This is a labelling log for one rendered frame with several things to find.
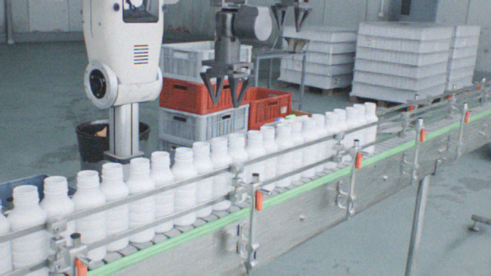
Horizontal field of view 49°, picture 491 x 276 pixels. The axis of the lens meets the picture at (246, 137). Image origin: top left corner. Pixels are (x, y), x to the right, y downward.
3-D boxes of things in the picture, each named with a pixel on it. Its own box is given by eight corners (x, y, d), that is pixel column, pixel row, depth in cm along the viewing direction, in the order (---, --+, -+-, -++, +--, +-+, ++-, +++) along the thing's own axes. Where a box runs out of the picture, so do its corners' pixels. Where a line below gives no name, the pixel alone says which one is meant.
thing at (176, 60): (202, 83, 360) (204, 50, 354) (156, 76, 381) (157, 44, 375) (251, 75, 410) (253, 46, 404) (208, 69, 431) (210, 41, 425)
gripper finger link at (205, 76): (221, 109, 117) (222, 66, 115) (198, 104, 122) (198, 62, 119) (241, 105, 122) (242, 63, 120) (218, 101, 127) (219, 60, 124)
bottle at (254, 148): (248, 189, 140) (253, 128, 136) (267, 195, 136) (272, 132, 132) (234, 195, 135) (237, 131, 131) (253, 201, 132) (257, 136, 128)
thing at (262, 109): (250, 128, 430) (252, 101, 425) (212, 119, 454) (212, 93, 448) (291, 117, 478) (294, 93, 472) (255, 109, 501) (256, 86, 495)
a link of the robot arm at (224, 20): (227, 7, 119) (210, 7, 115) (251, 9, 115) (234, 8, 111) (226, 39, 121) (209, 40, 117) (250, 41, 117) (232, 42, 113)
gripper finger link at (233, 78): (233, 112, 115) (234, 67, 113) (209, 106, 119) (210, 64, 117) (253, 107, 120) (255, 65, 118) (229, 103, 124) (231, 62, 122)
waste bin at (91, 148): (105, 244, 320) (104, 141, 304) (63, 221, 348) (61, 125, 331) (164, 223, 354) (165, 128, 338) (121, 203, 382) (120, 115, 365)
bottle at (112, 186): (112, 236, 109) (111, 158, 105) (135, 244, 107) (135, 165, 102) (90, 247, 104) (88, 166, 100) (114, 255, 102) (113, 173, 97)
